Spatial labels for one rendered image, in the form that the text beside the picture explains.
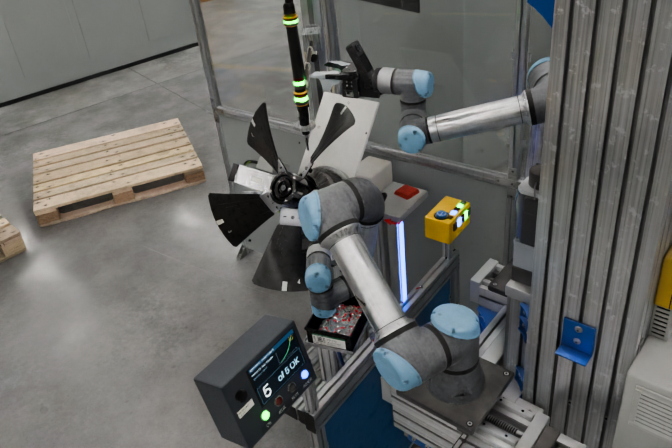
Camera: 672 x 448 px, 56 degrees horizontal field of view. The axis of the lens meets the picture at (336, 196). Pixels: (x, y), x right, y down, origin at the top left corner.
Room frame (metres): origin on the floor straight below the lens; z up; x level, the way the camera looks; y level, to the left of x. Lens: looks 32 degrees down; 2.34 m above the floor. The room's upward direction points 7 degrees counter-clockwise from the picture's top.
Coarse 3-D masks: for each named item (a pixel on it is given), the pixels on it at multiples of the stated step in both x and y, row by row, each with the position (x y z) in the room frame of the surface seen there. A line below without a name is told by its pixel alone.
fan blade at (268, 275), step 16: (272, 240) 1.82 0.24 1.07; (288, 240) 1.83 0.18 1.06; (272, 256) 1.79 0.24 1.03; (288, 256) 1.79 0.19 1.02; (256, 272) 1.76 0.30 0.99; (272, 272) 1.75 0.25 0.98; (288, 272) 1.75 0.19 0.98; (304, 272) 1.76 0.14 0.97; (272, 288) 1.72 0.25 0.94; (288, 288) 1.72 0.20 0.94; (304, 288) 1.72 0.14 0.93
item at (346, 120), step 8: (336, 104) 2.12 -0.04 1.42; (344, 112) 2.02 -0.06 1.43; (336, 120) 2.02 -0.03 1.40; (344, 120) 1.98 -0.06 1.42; (352, 120) 1.94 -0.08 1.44; (328, 128) 2.05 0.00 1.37; (336, 128) 1.98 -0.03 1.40; (344, 128) 1.94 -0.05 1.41; (328, 136) 1.98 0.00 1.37; (336, 136) 1.94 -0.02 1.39; (320, 144) 2.00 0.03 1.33; (328, 144) 1.94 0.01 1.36; (320, 152) 1.94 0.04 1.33; (312, 160) 1.95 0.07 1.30
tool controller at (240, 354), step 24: (240, 336) 1.19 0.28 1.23; (264, 336) 1.16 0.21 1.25; (288, 336) 1.17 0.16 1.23; (216, 360) 1.12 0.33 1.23; (240, 360) 1.09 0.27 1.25; (264, 360) 1.10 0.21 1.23; (288, 360) 1.14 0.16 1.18; (216, 384) 1.02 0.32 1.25; (240, 384) 1.04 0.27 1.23; (288, 384) 1.11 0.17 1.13; (216, 408) 1.03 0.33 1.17; (240, 408) 1.01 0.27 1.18; (264, 408) 1.04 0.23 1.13; (288, 408) 1.08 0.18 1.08; (240, 432) 0.99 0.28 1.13; (264, 432) 1.02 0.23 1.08
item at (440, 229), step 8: (448, 200) 1.95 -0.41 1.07; (456, 200) 1.94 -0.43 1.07; (440, 208) 1.90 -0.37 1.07; (448, 208) 1.89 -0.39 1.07; (464, 208) 1.89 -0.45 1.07; (432, 216) 1.86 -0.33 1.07; (456, 216) 1.84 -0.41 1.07; (432, 224) 1.84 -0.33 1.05; (440, 224) 1.82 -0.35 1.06; (448, 224) 1.80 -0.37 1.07; (464, 224) 1.88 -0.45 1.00; (432, 232) 1.84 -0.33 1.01; (440, 232) 1.82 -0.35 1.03; (448, 232) 1.80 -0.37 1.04; (456, 232) 1.84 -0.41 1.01; (440, 240) 1.82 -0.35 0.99; (448, 240) 1.80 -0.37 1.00
